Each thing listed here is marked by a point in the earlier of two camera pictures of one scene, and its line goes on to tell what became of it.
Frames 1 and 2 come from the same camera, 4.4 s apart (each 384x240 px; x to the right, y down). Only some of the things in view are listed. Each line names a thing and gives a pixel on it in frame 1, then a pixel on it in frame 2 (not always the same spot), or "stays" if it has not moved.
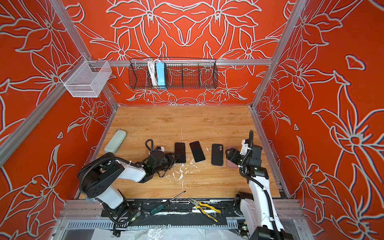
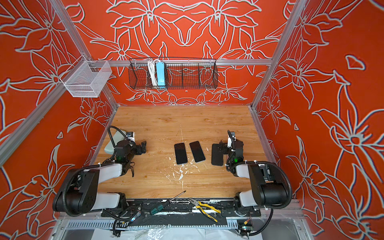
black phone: x=197 y=151 stays
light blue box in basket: x=160 y=74 stays
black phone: x=180 y=150 stays
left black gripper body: x=162 y=168 → x=136 y=151
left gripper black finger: x=170 y=158 → x=143 y=147
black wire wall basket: x=172 y=73 stays
